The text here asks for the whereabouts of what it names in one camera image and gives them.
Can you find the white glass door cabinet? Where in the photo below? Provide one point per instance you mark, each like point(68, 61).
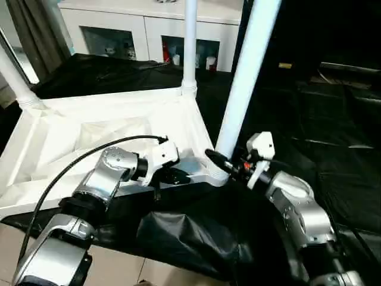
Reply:
point(149, 27)

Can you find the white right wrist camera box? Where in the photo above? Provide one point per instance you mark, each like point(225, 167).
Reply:
point(260, 146)

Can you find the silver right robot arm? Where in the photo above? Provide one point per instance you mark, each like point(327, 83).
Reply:
point(300, 214)

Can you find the white plastic table top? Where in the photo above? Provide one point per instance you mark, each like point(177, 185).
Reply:
point(89, 137)

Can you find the grey curtain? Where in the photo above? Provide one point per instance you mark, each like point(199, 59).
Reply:
point(38, 36)

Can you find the small yellow label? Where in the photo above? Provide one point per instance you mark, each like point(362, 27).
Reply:
point(285, 65)

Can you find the black table mat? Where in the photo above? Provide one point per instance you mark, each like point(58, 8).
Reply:
point(321, 161)

